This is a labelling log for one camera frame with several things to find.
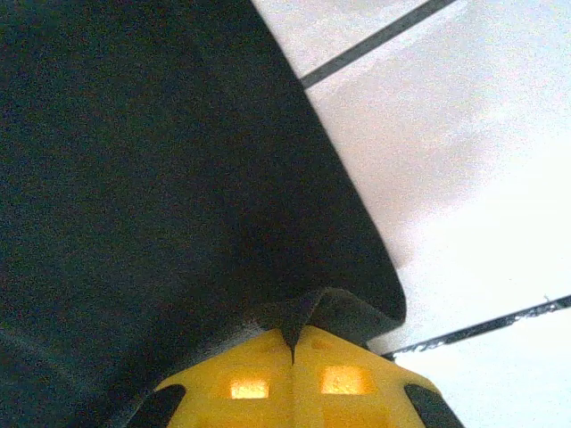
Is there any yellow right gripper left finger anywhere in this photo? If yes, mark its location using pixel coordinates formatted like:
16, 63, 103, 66
127, 327, 296, 428

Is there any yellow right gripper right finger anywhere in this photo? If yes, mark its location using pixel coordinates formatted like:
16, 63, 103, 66
292, 324, 466, 428

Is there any black t-shirt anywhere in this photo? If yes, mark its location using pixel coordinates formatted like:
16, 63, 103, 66
0, 0, 408, 428

